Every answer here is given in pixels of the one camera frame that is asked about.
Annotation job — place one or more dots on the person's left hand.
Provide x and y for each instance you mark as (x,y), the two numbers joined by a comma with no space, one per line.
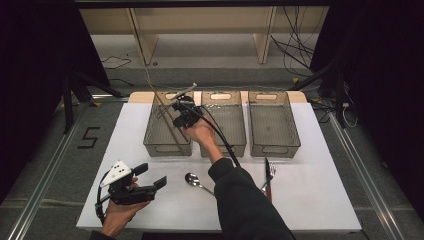
(116,216)

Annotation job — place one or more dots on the person's right hand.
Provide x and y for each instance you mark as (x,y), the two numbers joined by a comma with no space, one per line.
(201,133)

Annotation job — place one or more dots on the black curtain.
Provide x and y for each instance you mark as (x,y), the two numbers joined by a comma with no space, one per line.
(36,66)
(383,83)

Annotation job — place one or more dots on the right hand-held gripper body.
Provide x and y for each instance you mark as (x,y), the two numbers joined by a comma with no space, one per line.
(187,115)

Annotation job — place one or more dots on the smoky translucent plastic bin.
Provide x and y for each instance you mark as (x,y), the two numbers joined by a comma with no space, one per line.
(274,128)
(160,133)
(233,120)

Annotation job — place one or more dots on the white table sheet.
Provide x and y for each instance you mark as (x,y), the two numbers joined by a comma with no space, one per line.
(316,200)

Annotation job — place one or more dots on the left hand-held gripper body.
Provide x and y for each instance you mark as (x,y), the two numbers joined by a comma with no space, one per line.
(128,196)

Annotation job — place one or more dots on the metal spoon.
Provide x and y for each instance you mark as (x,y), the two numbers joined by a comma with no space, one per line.
(191,179)

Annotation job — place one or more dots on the black metal stand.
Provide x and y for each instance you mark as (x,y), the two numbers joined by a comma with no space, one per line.
(339,96)
(68,103)

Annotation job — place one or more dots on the aluminium floor rail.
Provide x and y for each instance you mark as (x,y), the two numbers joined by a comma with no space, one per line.
(363,170)
(43,186)

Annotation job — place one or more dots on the light wooden desk frame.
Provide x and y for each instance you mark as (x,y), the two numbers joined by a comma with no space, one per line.
(200,20)

